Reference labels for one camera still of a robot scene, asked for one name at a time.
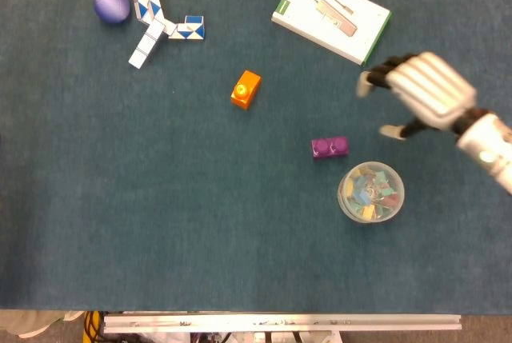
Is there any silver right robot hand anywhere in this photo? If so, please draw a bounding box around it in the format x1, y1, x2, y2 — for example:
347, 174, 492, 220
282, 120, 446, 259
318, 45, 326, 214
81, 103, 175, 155
355, 51, 478, 142

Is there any clear tub of binder clips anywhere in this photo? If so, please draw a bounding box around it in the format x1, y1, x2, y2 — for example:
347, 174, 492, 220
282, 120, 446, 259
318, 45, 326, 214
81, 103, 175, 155
337, 161, 406, 224

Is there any orange building block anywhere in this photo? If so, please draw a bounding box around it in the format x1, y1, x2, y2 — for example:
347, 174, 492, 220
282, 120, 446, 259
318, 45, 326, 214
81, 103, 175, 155
230, 70, 262, 111

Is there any purple building block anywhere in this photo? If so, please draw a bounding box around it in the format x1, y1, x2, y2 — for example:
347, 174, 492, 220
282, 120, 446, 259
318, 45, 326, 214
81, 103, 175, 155
311, 136, 350, 160

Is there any white USB hub box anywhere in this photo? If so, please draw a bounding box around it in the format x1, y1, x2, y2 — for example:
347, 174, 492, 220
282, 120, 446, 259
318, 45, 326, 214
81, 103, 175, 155
270, 0, 394, 67

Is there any blue felt table cover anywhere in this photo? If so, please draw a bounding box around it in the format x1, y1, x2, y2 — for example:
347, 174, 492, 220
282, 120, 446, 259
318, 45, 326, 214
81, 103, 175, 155
0, 0, 512, 315

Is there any blue white snake puzzle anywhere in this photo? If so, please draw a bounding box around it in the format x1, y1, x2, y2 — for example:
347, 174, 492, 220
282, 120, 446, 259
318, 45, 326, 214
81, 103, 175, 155
127, 0, 206, 70

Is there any purple ball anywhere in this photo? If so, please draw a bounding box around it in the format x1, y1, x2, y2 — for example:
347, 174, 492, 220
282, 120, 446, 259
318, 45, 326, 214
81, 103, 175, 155
94, 0, 131, 25

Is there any white cloth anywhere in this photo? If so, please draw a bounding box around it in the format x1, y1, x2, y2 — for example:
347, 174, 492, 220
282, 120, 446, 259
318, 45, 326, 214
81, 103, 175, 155
0, 309, 85, 339

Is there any aluminium frame rail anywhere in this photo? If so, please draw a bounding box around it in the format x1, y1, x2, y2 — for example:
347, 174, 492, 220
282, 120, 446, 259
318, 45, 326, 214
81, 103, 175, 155
102, 313, 463, 334

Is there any yellow cable bundle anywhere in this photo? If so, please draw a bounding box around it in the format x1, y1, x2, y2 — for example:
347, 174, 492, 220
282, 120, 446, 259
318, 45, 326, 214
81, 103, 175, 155
82, 310, 105, 343

